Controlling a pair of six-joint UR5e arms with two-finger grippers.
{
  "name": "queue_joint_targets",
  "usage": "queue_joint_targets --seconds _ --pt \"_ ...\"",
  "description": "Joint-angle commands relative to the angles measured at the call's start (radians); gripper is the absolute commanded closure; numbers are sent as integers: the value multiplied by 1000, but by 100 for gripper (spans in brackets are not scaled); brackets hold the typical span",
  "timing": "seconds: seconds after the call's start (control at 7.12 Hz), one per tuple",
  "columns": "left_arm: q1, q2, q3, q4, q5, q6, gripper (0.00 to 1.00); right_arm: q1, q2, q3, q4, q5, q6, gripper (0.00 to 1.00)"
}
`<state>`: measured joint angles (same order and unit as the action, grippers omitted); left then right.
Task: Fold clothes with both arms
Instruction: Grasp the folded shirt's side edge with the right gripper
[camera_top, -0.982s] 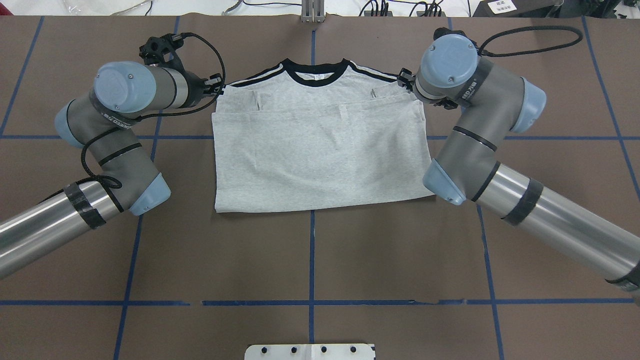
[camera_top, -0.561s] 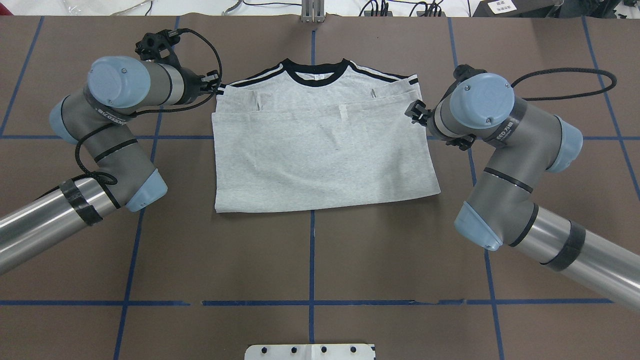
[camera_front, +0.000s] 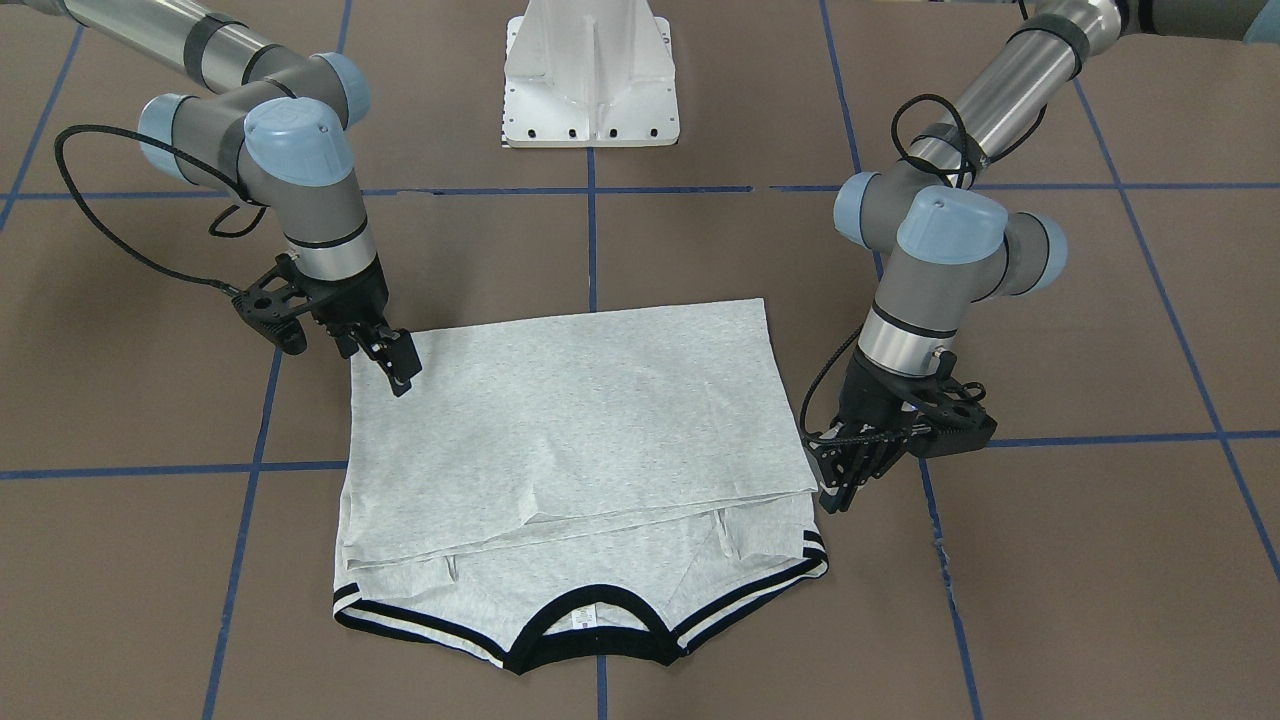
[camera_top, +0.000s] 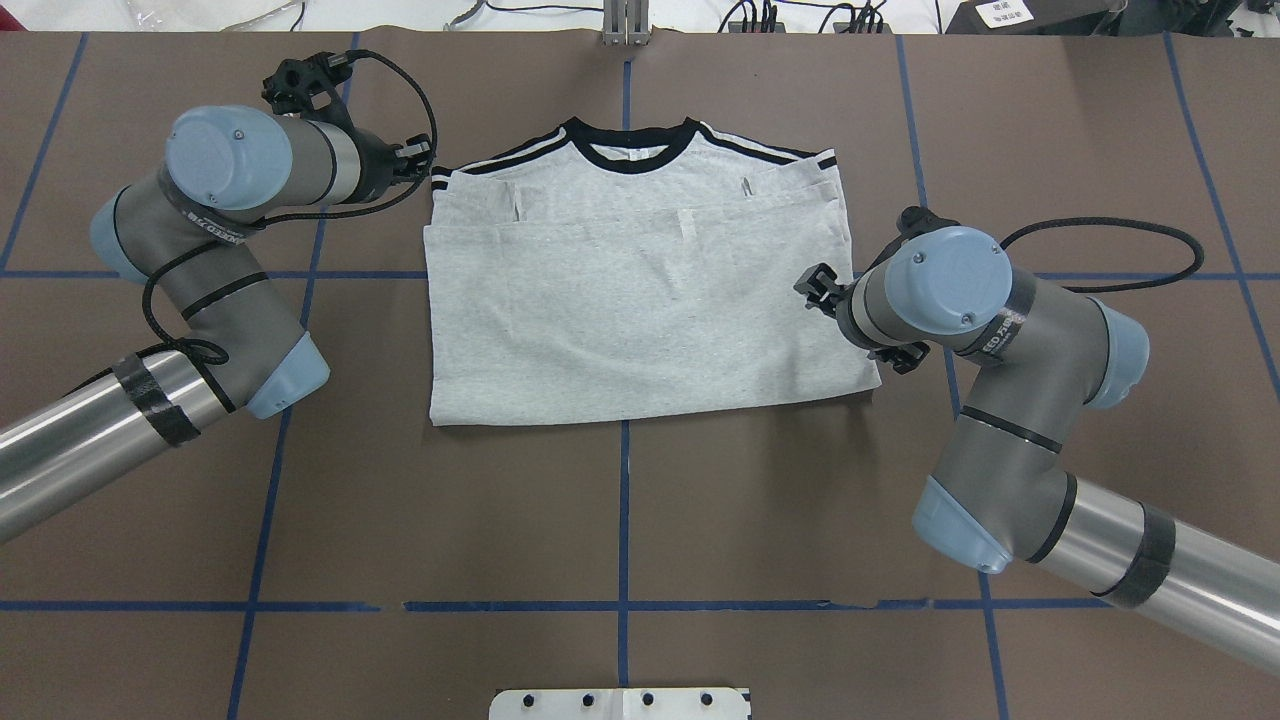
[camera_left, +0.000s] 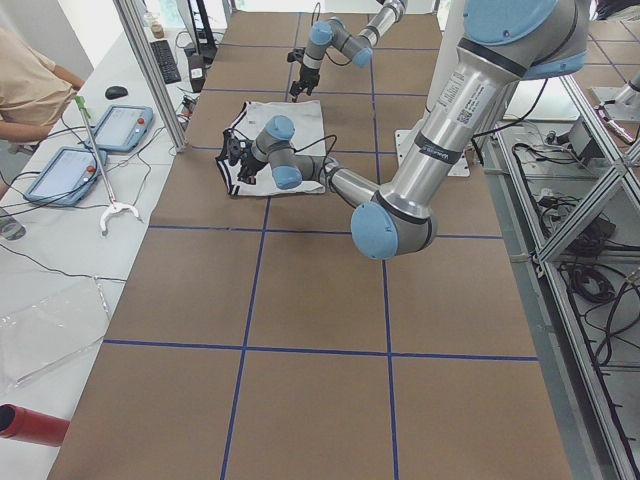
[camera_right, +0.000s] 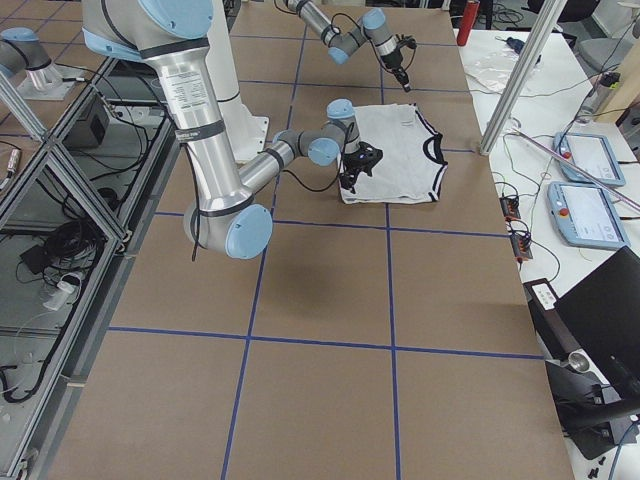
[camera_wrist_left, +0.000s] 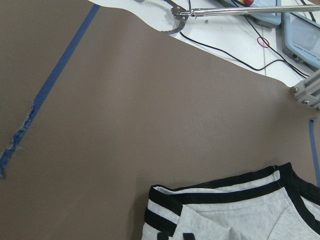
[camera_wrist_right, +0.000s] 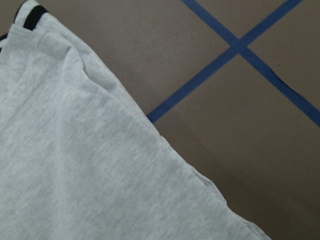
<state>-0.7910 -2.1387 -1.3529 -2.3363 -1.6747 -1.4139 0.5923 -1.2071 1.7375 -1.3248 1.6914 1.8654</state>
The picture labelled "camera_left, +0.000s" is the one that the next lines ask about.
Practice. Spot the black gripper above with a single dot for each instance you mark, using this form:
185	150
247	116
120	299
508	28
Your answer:
248	166
308	75

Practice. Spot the grey cartoon print t-shirt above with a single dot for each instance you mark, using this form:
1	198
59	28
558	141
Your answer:
295	145

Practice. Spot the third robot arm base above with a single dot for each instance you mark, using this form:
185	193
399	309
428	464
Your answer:
618	103

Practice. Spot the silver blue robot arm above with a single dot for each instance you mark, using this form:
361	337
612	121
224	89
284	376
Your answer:
502	42
357	48

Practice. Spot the far blue teach pendant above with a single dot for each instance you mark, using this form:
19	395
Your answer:
122	127

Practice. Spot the blue teach pendant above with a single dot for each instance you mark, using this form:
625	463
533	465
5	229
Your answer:
122	127
65	180

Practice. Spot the black keyboard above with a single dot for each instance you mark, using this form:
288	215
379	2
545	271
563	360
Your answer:
165	61

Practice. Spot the white reacher grabber tool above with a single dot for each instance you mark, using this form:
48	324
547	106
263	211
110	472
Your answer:
115	207

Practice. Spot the black computer mouse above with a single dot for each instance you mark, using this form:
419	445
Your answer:
115	92

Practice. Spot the near blue teach pendant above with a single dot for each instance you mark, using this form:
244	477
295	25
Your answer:
65	180

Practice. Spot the person in beige shirt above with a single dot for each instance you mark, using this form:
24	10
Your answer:
35	91

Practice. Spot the clear plastic sheet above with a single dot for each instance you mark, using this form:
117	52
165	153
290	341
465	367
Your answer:
40	338

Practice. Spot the black box under table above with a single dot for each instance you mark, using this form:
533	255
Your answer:
582	142

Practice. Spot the red cylinder bottle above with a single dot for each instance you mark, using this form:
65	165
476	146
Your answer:
25	425

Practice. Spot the aluminium frame post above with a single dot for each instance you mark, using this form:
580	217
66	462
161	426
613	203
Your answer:
134	30

